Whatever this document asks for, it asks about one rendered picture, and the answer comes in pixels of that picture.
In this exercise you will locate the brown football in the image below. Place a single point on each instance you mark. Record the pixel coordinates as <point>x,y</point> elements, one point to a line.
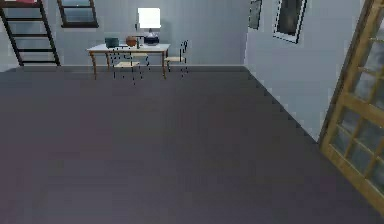
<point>131,41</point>

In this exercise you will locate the wooden seat black chair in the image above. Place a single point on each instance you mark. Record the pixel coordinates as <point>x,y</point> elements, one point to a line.
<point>126,64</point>
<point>176,59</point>

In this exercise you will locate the small dark upright object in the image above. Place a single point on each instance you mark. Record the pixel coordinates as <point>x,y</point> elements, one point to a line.
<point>138,42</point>

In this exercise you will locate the white top wooden table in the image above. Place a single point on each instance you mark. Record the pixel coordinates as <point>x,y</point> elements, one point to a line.
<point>130,48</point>

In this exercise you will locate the white shade table lamp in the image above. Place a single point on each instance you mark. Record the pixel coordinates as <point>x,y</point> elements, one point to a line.
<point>149,20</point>

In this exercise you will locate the teal box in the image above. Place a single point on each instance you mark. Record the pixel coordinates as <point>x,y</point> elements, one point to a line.
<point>111,42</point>

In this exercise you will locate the dark framed window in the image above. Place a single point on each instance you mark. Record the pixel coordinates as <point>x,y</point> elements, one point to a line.
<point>77,24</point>

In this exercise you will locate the wooden glass panel door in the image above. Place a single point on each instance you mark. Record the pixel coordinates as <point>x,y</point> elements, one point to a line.
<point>358,110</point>

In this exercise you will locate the black ladder shelf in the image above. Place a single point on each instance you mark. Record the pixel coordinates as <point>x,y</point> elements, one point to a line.
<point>46,30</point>

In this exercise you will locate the grey framed wall picture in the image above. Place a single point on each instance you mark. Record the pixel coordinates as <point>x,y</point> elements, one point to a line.
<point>255,14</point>

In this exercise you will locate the white framed wall picture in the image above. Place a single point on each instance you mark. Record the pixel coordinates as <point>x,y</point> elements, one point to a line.
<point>289,18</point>

